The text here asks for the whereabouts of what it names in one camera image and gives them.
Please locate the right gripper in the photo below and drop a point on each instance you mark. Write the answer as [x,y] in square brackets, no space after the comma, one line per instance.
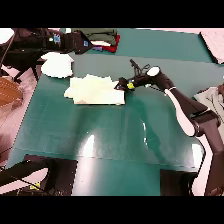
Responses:
[125,84]

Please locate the cream T-shirt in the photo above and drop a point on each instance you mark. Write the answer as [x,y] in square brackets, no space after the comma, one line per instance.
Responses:
[96,91]

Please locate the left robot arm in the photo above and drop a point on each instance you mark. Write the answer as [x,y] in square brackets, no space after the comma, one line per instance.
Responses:
[33,41]

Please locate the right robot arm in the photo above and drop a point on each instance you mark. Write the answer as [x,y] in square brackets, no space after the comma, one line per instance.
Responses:
[186,106]

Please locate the red garment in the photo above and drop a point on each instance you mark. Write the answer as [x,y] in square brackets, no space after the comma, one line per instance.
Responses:
[113,46]

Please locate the dark blue garment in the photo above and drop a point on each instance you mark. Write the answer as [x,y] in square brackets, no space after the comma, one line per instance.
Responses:
[97,48]

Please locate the cream garment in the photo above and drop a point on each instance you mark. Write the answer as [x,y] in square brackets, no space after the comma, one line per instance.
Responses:
[100,43]

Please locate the white garment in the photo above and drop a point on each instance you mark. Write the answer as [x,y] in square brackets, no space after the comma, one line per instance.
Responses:
[215,45]
[57,65]

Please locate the grey garment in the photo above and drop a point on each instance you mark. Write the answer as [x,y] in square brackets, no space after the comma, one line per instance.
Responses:
[211,100]

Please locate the brown cardboard box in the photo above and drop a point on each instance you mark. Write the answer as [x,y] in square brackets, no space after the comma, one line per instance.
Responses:
[10,91]

